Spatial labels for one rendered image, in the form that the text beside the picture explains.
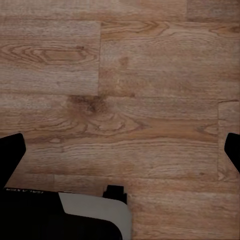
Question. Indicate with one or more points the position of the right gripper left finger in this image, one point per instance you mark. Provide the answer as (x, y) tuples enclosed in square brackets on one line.
[(12, 149)]

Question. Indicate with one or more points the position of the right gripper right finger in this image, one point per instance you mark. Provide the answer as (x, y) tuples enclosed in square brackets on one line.
[(232, 149)]

